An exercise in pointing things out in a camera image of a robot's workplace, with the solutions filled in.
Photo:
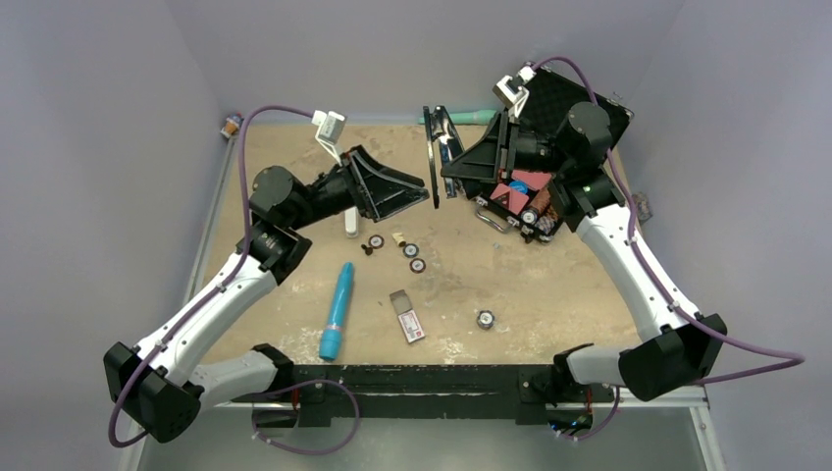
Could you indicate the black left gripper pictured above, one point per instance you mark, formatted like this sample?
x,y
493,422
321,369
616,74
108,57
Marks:
x,y
378,197

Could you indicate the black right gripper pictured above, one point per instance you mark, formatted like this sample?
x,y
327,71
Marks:
x,y
480,163

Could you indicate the white stapler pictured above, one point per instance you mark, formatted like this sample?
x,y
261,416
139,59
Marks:
x,y
351,226

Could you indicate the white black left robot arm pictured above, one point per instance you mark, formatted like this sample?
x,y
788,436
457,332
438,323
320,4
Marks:
x,y
161,382

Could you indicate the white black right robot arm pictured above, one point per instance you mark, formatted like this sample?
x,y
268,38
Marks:
x,y
679,344

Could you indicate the staples cardboard box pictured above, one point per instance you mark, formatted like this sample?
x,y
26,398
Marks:
x,y
406,316

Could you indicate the mint green microphone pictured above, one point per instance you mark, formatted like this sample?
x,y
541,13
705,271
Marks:
x,y
475,118

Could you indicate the blue dealer button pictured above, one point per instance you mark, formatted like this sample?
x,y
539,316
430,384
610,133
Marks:
x,y
519,186

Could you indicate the pink card deck lower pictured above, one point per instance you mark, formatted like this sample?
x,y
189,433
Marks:
x,y
510,199

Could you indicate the pink card deck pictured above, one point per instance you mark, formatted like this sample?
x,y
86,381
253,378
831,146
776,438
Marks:
x,y
534,181
510,199

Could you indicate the pink card deck upper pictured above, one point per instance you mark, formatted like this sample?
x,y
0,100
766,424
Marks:
x,y
534,181

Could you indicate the brown poker chip upper left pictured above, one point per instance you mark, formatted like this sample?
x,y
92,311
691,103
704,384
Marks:
x,y
376,242

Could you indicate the small beige block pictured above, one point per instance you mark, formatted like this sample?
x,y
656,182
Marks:
x,y
399,239

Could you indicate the black poker chip case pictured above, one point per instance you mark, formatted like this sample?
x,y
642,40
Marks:
x,y
552,91

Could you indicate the teal poker chip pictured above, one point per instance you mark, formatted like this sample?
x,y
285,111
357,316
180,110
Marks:
x,y
410,250

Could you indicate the small colourful toy figure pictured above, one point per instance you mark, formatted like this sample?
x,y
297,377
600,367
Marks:
x,y
232,126

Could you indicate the small patterned object right edge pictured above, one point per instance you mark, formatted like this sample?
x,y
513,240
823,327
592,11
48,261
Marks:
x,y
644,212

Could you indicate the blue cylindrical tool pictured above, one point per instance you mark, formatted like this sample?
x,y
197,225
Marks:
x,y
332,334

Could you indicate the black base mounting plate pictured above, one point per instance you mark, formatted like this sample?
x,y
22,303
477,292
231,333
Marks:
x,y
527,394

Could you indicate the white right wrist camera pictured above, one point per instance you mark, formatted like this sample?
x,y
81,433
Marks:
x,y
512,91

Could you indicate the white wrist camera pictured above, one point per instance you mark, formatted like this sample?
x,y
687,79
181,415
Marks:
x,y
330,126
512,91

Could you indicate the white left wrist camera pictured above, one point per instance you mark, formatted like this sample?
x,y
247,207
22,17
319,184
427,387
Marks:
x,y
330,126

